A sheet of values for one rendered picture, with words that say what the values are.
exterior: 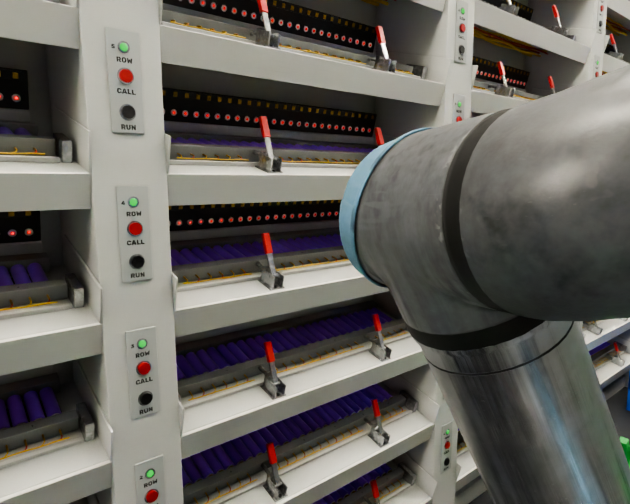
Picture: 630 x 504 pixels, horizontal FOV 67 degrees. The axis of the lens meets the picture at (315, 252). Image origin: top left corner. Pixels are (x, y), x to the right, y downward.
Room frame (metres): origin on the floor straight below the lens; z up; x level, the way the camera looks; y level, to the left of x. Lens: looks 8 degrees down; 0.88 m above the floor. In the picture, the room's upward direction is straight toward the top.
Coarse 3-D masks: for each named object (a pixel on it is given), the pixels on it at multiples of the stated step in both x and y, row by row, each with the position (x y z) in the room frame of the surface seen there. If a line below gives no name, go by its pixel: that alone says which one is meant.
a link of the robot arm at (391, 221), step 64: (448, 128) 0.28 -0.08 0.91; (384, 192) 0.30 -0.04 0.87; (448, 192) 0.24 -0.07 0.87; (384, 256) 0.30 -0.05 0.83; (448, 256) 0.25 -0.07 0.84; (448, 320) 0.29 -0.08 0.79; (512, 320) 0.28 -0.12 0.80; (448, 384) 0.32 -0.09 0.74; (512, 384) 0.29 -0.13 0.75; (576, 384) 0.30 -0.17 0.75; (512, 448) 0.30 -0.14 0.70; (576, 448) 0.30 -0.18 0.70
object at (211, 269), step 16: (256, 256) 0.82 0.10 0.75; (288, 256) 0.84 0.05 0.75; (304, 256) 0.87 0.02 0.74; (320, 256) 0.89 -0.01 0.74; (336, 256) 0.92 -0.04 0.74; (176, 272) 0.71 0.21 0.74; (192, 272) 0.73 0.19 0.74; (208, 272) 0.75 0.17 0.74; (224, 272) 0.77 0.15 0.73; (240, 272) 0.79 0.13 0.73
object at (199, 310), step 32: (288, 224) 0.98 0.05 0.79; (320, 224) 1.03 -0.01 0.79; (224, 288) 0.73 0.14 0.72; (256, 288) 0.75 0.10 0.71; (288, 288) 0.77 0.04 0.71; (320, 288) 0.81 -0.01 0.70; (352, 288) 0.86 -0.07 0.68; (384, 288) 0.92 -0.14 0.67; (192, 320) 0.66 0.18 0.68; (224, 320) 0.70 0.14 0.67
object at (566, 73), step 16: (528, 0) 1.62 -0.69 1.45; (544, 0) 1.58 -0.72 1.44; (560, 0) 1.54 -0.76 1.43; (576, 0) 1.50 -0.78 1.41; (592, 0) 1.47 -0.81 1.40; (544, 16) 1.57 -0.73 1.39; (560, 16) 1.53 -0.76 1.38; (576, 16) 1.50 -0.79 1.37; (592, 16) 1.46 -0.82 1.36; (592, 48) 1.47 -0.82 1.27; (528, 64) 1.61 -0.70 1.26; (544, 64) 1.57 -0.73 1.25; (560, 64) 1.53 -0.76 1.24; (576, 64) 1.49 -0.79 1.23; (592, 64) 1.47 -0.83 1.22; (528, 80) 1.60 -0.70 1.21; (544, 80) 1.56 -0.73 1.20; (560, 80) 1.52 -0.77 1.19; (576, 80) 1.49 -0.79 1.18
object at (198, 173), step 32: (192, 96) 0.84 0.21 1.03; (224, 96) 0.88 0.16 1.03; (192, 128) 0.85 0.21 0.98; (224, 128) 0.89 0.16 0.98; (256, 128) 0.93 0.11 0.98; (288, 128) 0.98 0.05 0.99; (320, 128) 1.03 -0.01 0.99; (352, 128) 1.09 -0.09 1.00; (192, 160) 0.71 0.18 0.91; (224, 160) 0.77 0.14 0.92; (256, 160) 0.81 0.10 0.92; (288, 160) 0.85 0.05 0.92; (320, 160) 0.90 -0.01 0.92; (352, 160) 0.95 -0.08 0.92; (192, 192) 0.67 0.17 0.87; (224, 192) 0.70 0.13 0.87; (256, 192) 0.73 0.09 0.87; (288, 192) 0.77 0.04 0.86; (320, 192) 0.82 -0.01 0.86
